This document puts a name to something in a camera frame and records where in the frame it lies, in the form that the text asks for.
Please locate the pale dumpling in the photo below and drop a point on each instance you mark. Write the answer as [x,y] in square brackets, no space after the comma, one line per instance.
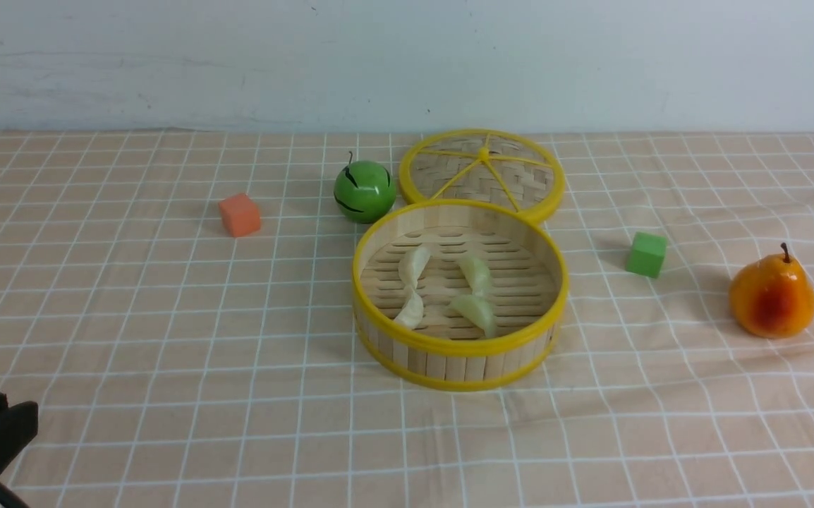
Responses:
[412,312]
[477,310]
[477,274]
[412,265]

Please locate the bamboo steamer tray yellow rim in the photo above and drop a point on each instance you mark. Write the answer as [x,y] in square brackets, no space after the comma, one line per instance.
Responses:
[445,351]

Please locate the bamboo steamer lid yellow rim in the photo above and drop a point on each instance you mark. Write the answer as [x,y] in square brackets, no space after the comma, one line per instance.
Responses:
[491,166]

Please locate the green toy apple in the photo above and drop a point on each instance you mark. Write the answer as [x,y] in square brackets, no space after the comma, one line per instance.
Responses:
[364,191]

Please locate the orange foam cube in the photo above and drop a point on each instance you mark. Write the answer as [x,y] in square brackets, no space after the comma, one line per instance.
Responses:
[240,215]

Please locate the green foam cube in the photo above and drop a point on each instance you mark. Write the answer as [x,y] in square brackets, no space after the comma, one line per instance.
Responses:
[647,254]

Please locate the orange toy pear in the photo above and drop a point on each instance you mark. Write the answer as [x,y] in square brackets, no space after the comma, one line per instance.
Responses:
[773,296]

